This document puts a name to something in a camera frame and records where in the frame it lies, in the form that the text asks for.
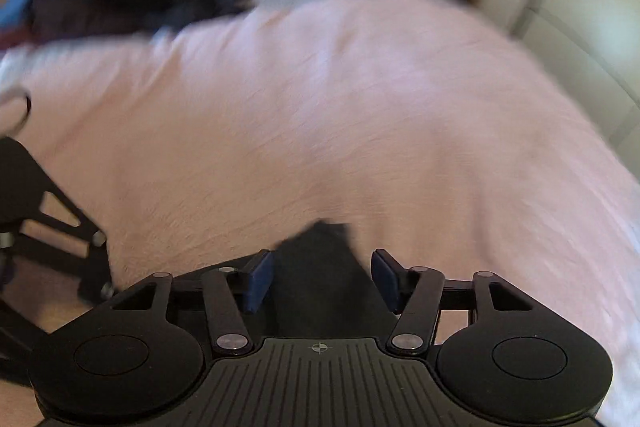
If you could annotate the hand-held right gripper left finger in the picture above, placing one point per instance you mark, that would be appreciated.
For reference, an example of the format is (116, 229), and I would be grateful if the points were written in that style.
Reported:
(260, 279)

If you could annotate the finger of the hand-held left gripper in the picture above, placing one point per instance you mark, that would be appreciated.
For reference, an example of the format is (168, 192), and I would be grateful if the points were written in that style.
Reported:
(20, 177)
(15, 332)

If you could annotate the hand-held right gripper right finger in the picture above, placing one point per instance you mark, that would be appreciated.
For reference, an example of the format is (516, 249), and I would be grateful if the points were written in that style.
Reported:
(387, 279)

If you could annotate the dark washed denim jeans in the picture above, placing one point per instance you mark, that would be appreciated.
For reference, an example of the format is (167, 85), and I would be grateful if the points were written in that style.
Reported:
(320, 277)

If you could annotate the dark purple folded garment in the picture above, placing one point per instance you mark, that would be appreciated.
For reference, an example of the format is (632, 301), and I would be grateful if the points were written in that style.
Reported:
(80, 17)

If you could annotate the pink striped bed blanket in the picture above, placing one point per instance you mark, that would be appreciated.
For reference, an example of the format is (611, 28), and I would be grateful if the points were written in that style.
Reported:
(350, 107)

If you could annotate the white wardrobe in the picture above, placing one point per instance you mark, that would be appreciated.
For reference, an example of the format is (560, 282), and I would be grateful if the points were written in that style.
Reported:
(590, 7)

